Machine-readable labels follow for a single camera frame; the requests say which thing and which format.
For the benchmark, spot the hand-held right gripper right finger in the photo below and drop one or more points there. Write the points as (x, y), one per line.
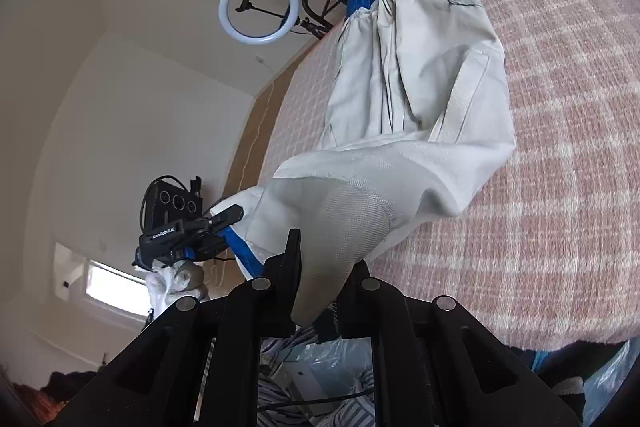
(357, 302)

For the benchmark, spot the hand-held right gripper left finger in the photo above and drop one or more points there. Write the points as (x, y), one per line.
(294, 257)

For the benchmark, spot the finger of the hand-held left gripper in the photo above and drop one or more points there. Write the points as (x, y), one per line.
(227, 214)
(220, 246)

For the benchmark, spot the white jacket with blue trim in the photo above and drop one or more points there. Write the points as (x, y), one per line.
(425, 132)

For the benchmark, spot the person's left hand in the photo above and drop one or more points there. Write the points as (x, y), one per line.
(187, 277)

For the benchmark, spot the clear plastic bag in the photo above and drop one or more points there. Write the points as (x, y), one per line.
(612, 387)
(330, 364)

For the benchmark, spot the bright window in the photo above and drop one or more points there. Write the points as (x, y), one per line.
(112, 287)

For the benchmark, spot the striped cloth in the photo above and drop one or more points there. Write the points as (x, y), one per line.
(350, 412)

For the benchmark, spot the dark red cloth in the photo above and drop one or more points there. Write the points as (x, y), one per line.
(55, 394)

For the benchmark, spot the black chair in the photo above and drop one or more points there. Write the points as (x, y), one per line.
(325, 2)

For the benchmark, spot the pink plaid blanket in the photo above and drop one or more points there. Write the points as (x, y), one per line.
(575, 182)

